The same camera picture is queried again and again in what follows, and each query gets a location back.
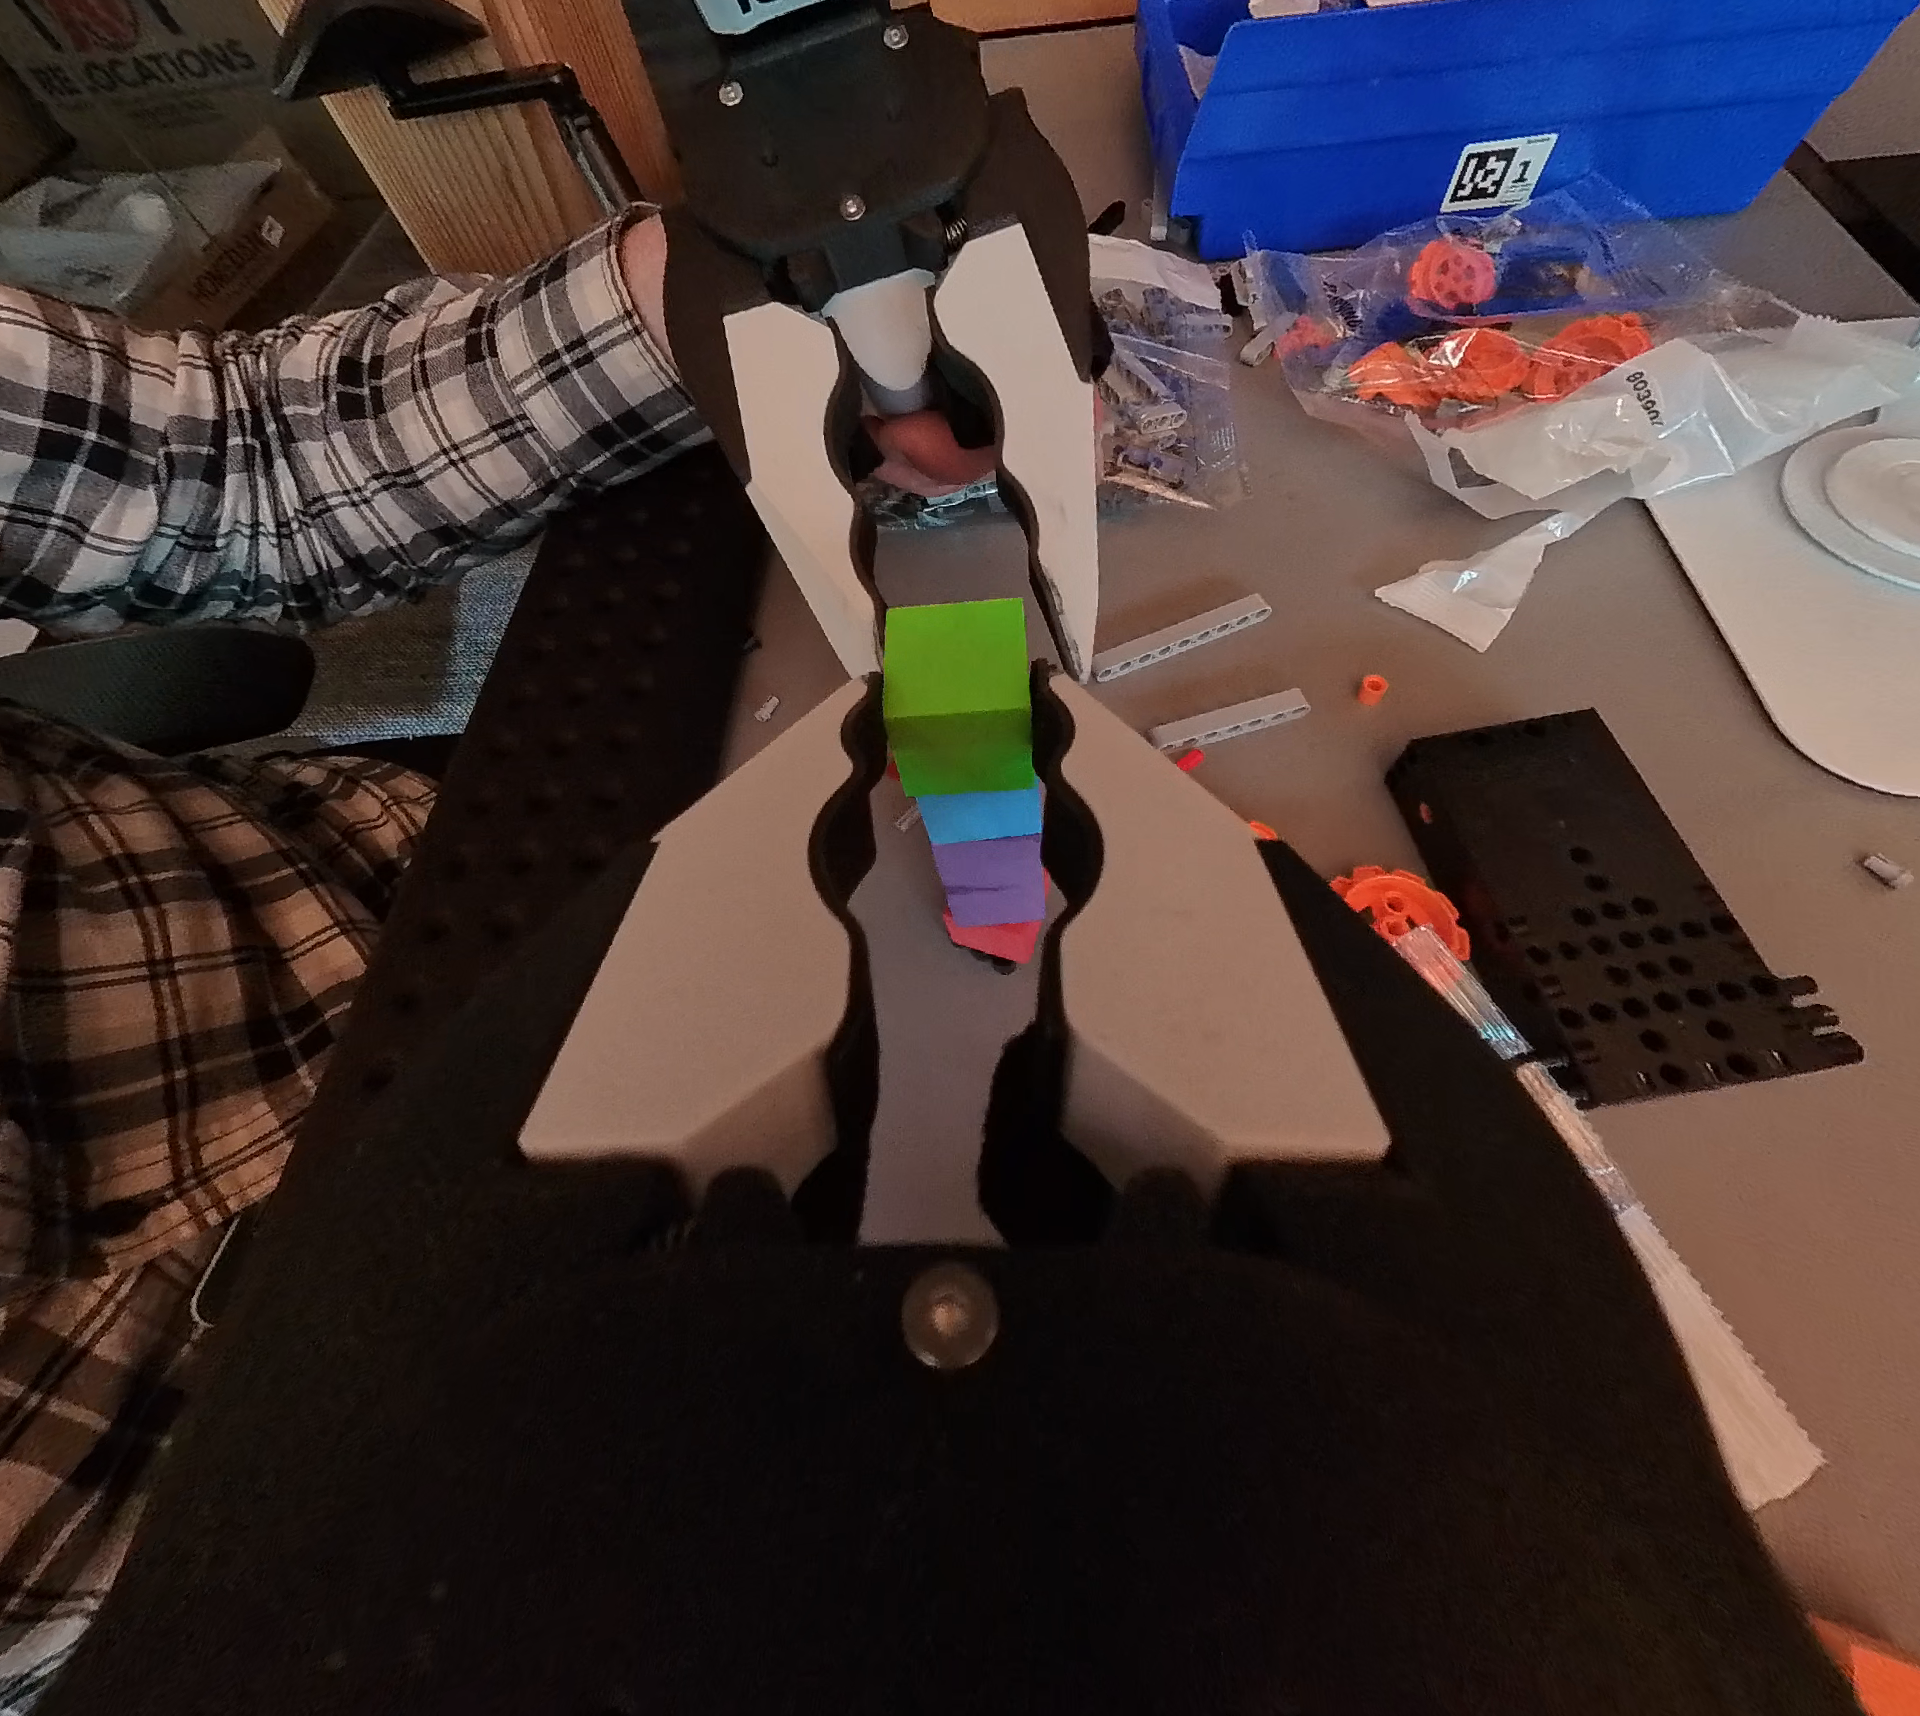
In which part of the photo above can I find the blue foam cube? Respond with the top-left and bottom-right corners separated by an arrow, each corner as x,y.
913,786 -> 1047,847

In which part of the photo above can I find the brown printed cardboard carton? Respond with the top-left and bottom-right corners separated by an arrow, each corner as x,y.
0,0 -> 339,323

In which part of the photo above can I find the orange foam cube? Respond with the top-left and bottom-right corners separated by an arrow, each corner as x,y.
1806,1613 -> 1920,1716

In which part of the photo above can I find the dark plaid cloth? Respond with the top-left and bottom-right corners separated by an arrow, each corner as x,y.
0,701 -> 438,1674

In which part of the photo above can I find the black perforated control box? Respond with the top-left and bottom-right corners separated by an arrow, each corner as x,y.
1384,708 -> 1866,1110

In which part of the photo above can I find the white plastic pouch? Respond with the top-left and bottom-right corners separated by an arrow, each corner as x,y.
1372,311 -> 1920,656

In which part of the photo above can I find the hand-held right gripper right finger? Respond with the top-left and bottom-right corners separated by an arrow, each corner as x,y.
1032,665 -> 1393,1165

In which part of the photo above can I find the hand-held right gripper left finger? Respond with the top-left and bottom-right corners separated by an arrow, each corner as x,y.
515,677 -> 889,1165

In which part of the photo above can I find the person's left hand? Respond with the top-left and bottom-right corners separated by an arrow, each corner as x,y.
865,408 -> 996,497

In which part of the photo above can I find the orange gear stack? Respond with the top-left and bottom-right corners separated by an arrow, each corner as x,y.
1325,860 -> 1471,968

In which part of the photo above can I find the white metal stand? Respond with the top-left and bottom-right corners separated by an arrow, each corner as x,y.
1641,425 -> 1920,795

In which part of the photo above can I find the small clear bag of parts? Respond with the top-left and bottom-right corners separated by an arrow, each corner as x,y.
1385,920 -> 1829,1511

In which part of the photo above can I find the dark perforated panel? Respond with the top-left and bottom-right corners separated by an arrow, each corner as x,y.
269,439 -> 857,1298

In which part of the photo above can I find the black chair armrest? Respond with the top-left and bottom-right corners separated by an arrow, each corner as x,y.
0,624 -> 317,757
272,0 -> 648,225

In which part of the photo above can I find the grey plastic beam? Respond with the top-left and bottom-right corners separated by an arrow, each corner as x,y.
1092,593 -> 1278,686
1145,687 -> 1309,754

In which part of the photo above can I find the large wooden pillar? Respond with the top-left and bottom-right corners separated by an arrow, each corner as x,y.
125,0 -> 678,278

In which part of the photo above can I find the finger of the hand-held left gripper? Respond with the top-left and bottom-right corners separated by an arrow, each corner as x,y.
720,300 -> 889,677
934,221 -> 1104,686

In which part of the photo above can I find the green foam cube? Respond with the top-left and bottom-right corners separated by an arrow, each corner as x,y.
882,597 -> 1037,795

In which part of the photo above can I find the clear bag of grey parts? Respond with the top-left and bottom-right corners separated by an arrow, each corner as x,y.
1086,233 -> 1254,515

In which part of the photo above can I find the person's left forearm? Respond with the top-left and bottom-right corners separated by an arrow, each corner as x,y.
0,203 -> 714,637

